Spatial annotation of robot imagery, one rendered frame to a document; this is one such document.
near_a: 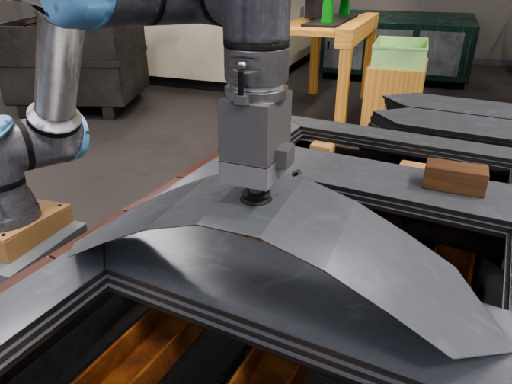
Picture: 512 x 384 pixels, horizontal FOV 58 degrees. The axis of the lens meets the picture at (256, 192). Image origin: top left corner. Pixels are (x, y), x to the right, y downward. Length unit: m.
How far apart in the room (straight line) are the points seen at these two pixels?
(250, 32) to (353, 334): 0.38
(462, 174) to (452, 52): 4.69
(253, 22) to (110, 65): 3.78
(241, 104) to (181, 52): 4.81
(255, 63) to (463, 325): 0.39
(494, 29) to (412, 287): 6.91
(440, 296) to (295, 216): 0.20
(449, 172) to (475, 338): 0.46
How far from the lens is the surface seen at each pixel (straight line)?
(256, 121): 0.52
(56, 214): 1.21
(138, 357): 0.83
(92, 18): 0.52
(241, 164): 0.55
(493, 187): 1.08
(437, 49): 5.65
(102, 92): 4.35
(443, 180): 1.01
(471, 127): 1.44
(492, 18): 7.40
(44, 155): 1.15
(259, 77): 0.52
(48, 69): 1.03
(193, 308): 0.66
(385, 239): 0.64
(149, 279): 0.71
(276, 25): 0.51
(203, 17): 0.57
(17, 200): 1.15
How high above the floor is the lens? 1.26
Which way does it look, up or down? 26 degrees down
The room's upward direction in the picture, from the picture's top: straight up
